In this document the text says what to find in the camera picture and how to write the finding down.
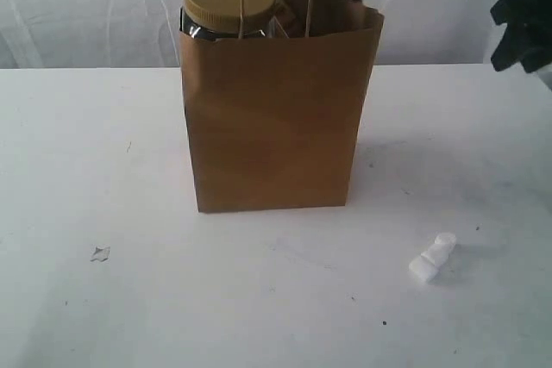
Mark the brown paper bag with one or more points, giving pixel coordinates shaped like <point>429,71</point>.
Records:
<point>272,122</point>

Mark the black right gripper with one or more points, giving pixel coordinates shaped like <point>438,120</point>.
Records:
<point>527,36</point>

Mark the clear jar gold lid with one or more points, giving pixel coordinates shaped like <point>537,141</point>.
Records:
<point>212,20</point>

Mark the white backdrop curtain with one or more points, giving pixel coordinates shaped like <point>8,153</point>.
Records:
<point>144,33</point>

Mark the small clear plastic scrap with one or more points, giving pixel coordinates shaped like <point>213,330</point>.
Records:
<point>100,254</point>

